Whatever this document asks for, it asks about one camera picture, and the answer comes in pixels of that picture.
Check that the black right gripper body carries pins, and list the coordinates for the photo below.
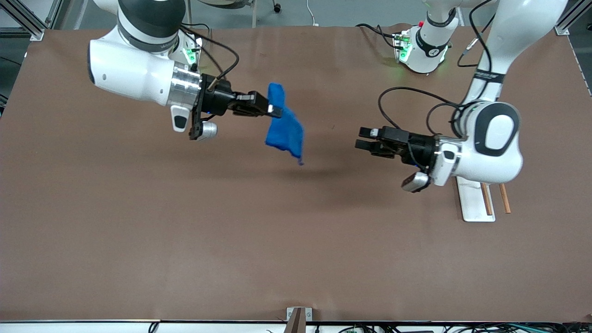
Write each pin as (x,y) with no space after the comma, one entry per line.
(218,100)

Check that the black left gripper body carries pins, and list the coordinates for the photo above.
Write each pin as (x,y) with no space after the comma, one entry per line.
(420,149)

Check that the blue microfibre towel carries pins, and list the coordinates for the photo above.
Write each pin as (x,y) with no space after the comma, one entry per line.
(284,129)

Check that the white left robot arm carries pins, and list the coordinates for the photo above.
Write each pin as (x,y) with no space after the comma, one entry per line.
(476,162)

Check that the chair base with caster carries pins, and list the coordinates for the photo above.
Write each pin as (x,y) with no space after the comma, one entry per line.
(276,7)

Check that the white rack base plate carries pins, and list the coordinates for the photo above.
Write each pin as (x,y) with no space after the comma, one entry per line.
(471,203)

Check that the silver table edge bracket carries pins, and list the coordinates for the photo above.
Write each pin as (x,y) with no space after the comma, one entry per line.
(309,313)

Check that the aluminium frame profile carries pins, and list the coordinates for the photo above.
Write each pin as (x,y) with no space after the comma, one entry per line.
(27,21)
(568,21)

